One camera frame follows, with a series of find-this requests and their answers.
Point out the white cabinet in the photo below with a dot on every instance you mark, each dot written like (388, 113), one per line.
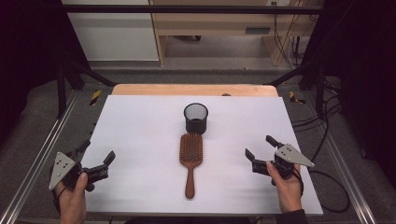
(115, 37)

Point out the black mesh cup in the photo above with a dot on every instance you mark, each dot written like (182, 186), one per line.
(196, 124)

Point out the person's right hand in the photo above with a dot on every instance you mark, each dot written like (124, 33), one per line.
(289, 193)

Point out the aluminium rail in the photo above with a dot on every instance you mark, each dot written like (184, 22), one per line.
(348, 180)
(37, 155)

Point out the black metal stand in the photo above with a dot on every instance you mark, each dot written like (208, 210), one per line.
(62, 90)
(319, 90)

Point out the yellow black tape strip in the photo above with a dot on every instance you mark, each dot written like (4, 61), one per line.
(294, 97)
(95, 97)

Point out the brown wooden hairbrush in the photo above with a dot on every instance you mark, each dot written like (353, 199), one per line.
(190, 152)

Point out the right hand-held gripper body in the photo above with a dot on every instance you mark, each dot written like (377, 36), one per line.
(291, 155)

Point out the wooden table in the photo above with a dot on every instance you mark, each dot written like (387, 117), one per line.
(186, 89)

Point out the light wooden desk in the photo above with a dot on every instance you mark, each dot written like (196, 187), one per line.
(211, 23)

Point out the black curtain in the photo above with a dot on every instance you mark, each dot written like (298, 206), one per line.
(28, 62)
(367, 77)

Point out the black horizontal frame bar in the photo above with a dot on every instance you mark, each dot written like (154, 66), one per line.
(186, 9)

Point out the person's left hand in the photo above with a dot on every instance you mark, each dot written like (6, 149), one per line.
(73, 202)

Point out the white table mat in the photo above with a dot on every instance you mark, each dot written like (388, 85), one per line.
(140, 140)

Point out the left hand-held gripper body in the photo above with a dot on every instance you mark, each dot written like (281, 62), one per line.
(60, 169)

